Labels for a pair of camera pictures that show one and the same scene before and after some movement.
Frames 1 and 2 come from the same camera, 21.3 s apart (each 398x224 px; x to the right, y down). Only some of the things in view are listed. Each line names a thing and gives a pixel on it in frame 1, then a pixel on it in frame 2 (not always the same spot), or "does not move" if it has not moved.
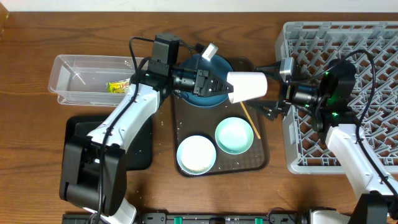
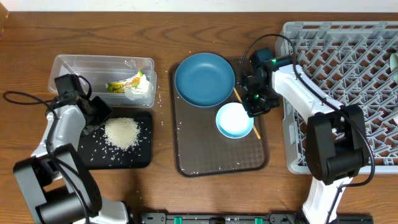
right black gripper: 286,97 → 254,110
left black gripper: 201,82 → 105,112
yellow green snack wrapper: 117,87 does not move
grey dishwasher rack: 372,46 does not move
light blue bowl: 196,155 → 233,121
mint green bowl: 234,135 → 393,65
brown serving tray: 238,131 does not move
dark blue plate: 217,66 does not move
